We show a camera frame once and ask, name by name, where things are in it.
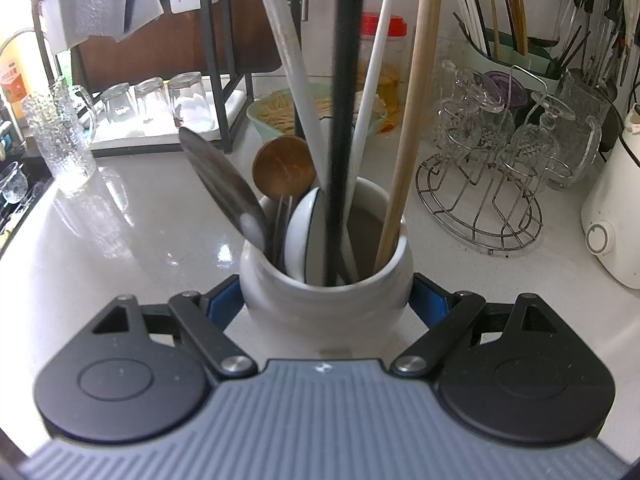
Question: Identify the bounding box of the white tray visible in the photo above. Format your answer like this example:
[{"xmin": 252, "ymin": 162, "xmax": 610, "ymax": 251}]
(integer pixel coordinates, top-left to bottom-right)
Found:
[{"xmin": 91, "ymin": 72, "xmax": 252, "ymax": 153}]

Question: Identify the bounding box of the tall clear glass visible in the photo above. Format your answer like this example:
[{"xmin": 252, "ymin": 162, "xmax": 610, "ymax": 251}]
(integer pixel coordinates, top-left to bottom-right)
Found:
[{"xmin": 434, "ymin": 59, "xmax": 463, "ymax": 126}]

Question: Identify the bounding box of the black chopstick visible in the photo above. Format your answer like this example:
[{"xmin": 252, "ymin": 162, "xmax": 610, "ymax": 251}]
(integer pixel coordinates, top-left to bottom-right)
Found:
[{"xmin": 322, "ymin": 0, "xmax": 369, "ymax": 287}]

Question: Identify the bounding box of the clear stemmed glass cup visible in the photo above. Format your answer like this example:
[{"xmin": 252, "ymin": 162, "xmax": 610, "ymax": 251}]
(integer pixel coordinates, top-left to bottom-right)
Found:
[
  {"xmin": 509, "ymin": 89, "xmax": 577, "ymax": 197},
  {"xmin": 451, "ymin": 66, "xmax": 517, "ymax": 162}
]

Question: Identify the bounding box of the wooden chopstick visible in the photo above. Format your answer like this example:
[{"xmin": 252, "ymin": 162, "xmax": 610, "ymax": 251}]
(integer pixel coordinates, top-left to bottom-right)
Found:
[{"xmin": 373, "ymin": 0, "xmax": 447, "ymax": 275}]

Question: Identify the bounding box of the clear glass handled jug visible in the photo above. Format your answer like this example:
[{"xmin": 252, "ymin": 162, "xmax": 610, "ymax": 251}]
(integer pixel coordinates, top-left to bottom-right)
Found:
[{"xmin": 549, "ymin": 66, "xmax": 615, "ymax": 192}]

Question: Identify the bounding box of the white ceramic spoon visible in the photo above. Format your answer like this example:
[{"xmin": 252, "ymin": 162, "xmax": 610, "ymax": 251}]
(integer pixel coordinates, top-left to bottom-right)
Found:
[{"xmin": 283, "ymin": 186, "xmax": 332, "ymax": 285}]

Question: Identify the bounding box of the textured glass pitcher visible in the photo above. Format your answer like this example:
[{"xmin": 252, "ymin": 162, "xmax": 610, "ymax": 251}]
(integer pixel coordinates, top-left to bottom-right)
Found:
[{"xmin": 20, "ymin": 76, "xmax": 99, "ymax": 197}]

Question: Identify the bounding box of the metal spoon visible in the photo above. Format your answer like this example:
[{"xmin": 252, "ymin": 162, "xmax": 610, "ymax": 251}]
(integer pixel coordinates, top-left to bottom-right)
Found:
[{"xmin": 178, "ymin": 126, "xmax": 270, "ymax": 254}]

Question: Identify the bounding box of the orange label bottle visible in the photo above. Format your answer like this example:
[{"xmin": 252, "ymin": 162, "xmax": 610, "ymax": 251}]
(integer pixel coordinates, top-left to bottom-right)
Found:
[{"xmin": 0, "ymin": 40, "xmax": 32, "ymax": 122}]

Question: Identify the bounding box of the purple glass cup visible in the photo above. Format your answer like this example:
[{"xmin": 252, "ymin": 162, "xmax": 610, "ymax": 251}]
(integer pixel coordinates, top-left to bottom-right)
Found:
[{"xmin": 486, "ymin": 70, "xmax": 529, "ymax": 111}]

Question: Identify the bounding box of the white ceramic jar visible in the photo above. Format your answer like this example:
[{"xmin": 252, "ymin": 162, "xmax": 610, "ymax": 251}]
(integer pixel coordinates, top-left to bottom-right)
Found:
[{"xmin": 239, "ymin": 176, "xmax": 415, "ymax": 350}]

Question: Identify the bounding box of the metal faucet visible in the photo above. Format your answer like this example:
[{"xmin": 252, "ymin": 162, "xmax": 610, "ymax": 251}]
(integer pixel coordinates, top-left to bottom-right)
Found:
[{"xmin": 0, "ymin": 26, "xmax": 49, "ymax": 66}]

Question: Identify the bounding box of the bundle of thin wooden sticks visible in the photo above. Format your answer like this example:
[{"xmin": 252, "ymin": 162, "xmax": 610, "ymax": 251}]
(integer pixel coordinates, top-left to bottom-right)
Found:
[{"xmin": 256, "ymin": 94, "xmax": 387, "ymax": 128}]

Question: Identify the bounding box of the green cutlery holder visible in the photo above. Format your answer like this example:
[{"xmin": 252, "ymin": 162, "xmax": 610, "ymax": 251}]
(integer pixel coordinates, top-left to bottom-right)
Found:
[{"xmin": 459, "ymin": 25, "xmax": 568, "ymax": 97}]

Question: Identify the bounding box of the red lid plastic jar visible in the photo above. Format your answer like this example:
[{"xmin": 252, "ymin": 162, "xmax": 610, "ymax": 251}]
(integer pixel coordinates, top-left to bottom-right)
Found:
[{"xmin": 357, "ymin": 12, "xmax": 409, "ymax": 130}]

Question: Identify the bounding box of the white electric cooker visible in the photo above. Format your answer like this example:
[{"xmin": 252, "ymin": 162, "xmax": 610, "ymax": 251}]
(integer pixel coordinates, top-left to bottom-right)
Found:
[{"xmin": 580, "ymin": 104, "xmax": 640, "ymax": 289}]

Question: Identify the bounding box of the bunch of dark thin utensils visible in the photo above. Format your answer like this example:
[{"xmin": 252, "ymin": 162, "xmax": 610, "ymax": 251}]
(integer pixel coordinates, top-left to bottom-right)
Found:
[{"xmin": 549, "ymin": 24, "xmax": 586, "ymax": 71}]

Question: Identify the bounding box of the white chopstick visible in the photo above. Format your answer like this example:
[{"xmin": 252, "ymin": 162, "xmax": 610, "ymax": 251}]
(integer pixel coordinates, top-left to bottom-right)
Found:
[
  {"xmin": 344, "ymin": 0, "xmax": 402, "ymax": 198},
  {"xmin": 248, "ymin": 0, "xmax": 328, "ymax": 193}
]

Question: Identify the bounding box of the green plastic basket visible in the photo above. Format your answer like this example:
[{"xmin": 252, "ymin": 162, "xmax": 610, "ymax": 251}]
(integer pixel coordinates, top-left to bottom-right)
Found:
[{"xmin": 246, "ymin": 90, "xmax": 390, "ymax": 142}]

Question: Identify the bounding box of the clear drinking glass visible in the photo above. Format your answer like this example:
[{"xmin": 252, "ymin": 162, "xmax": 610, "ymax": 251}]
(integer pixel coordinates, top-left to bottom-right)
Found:
[
  {"xmin": 133, "ymin": 76, "xmax": 174, "ymax": 126},
  {"xmin": 99, "ymin": 82, "xmax": 139, "ymax": 126}
]

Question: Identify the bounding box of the clear glass with red print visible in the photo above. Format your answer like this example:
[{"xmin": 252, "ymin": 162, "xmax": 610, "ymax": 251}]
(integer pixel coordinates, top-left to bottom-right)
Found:
[{"xmin": 166, "ymin": 71, "xmax": 217, "ymax": 133}]

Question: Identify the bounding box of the small glass bowl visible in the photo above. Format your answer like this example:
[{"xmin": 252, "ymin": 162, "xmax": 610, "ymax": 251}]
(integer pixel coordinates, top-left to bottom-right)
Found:
[{"xmin": 0, "ymin": 161, "xmax": 29, "ymax": 205}]

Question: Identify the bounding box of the row of hanging kitchen tools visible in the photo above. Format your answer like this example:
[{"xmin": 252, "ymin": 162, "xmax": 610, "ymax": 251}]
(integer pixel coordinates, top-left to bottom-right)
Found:
[{"xmin": 554, "ymin": 0, "xmax": 640, "ymax": 88}]

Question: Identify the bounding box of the brown wooden spoon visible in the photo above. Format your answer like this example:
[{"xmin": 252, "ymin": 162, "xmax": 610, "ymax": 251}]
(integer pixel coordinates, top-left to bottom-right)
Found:
[{"xmin": 252, "ymin": 134, "xmax": 317, "ymax": 202}]

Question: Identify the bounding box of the black kitchen sink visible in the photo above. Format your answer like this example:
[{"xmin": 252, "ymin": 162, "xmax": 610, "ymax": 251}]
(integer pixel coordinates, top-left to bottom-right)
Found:
[{"xmin": 0, "ymin": 152, "xmax": 57, "ymax": 257}]

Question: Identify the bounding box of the bunch of assorted chopsticks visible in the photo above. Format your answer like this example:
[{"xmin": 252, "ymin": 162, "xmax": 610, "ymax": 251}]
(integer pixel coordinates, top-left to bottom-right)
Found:
[{"xmin": 446, "ymin": 0, "xmax": 532, "ymax": 59}]

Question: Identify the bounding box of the round wire cup rack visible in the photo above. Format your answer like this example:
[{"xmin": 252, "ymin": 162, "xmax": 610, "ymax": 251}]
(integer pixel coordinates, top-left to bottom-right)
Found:
[{"xmin": 414, "ymin": 60, "xmax": 557, "ymax": 257}]

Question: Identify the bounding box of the grey cloth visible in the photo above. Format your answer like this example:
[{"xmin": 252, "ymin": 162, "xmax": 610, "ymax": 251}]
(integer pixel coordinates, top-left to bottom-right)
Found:
[{"xmin": 39, "ymin": 0, "xmax": 167, "ymax": 52}]

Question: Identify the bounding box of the green bottle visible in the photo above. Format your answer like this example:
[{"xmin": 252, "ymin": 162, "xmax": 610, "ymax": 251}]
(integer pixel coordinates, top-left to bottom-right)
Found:
[{"xmin": 51, "ymin": 49, "xmax": 77, "ymax": 86}]

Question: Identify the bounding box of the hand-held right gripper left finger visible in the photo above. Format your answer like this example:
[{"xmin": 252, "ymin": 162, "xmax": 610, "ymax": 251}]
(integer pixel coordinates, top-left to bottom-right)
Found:
[{"xmin": 91, "ymin": 274, "xmax": 256, "ymax": 379}]

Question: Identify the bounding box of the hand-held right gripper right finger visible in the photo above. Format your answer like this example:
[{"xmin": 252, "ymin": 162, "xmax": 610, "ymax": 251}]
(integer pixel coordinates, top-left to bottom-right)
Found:
[{"xmin": 390, "ymin": 272, "xmax": 557, "ymax": 377}]

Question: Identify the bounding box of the black metal shelf rack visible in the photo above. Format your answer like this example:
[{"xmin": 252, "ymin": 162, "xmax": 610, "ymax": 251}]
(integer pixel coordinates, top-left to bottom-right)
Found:
[{"xmin": 30, "ymin": 0, "xmax": 257, "ymax": 157}]

